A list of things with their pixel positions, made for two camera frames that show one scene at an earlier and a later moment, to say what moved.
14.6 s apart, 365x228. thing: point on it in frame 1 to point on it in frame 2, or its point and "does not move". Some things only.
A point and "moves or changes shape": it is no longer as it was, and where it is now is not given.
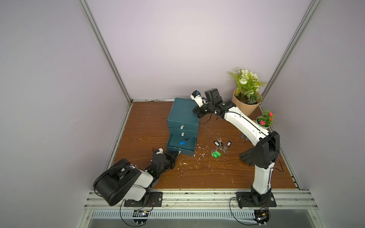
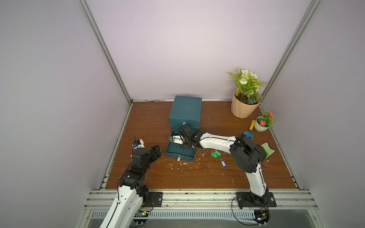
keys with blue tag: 183,142 moves or changes shape
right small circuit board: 261,216 does not move
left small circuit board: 140,216 does not move
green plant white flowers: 248,86 does not move
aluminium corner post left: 106,50 does not move
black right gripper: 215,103 to 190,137
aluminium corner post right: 312,7 does not move
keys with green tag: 216,154 does not move
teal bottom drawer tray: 187,145 moves or changes shape
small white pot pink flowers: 265,121 does not move
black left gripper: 170,156 to 157,152
